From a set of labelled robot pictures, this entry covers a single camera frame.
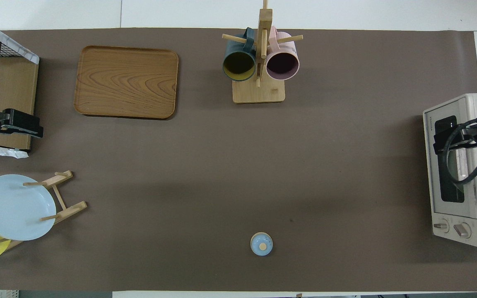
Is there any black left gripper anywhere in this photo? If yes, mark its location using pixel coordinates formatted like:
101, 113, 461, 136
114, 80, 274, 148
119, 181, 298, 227
0, 108, 43, 139

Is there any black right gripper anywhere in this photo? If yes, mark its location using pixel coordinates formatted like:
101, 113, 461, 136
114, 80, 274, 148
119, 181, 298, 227
434, 117, 477, 154

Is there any toaster oven glass door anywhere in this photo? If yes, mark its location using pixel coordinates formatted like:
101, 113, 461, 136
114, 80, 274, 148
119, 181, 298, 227
424, 99, 477, 220

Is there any wooden shelf with marble trim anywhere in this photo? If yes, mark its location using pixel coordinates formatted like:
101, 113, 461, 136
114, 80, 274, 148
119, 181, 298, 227
0, 17, 40, 159

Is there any light blue plate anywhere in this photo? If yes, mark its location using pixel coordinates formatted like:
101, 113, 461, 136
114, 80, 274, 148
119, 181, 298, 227
0, 174, 57, 241

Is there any wooden plate rack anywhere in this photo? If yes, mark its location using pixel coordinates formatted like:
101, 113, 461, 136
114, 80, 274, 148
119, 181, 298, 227
0, 170, 88, 251

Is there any wooden serving tray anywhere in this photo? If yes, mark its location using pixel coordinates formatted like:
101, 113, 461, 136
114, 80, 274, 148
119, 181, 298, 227
74, 46, 179, 120

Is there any pink mug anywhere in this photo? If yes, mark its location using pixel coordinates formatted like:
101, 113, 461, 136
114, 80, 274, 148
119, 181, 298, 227
266, 26, 300, 81

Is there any brown table mat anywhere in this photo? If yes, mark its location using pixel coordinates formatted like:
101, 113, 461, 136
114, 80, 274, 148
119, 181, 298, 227
0, 28, 477, 291

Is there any wooden mug tree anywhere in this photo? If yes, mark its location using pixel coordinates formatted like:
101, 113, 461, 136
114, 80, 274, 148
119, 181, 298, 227
222, 0, 304, 104

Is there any dark green mug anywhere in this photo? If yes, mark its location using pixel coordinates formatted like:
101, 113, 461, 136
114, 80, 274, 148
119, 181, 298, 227
222, 27, 257, 82

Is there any small blue lidded jar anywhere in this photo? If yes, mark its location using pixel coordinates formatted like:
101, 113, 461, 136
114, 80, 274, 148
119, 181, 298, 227
250, 232, 273, 256

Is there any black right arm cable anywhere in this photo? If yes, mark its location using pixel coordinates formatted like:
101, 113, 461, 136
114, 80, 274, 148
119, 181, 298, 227
445, 118, 477, 184

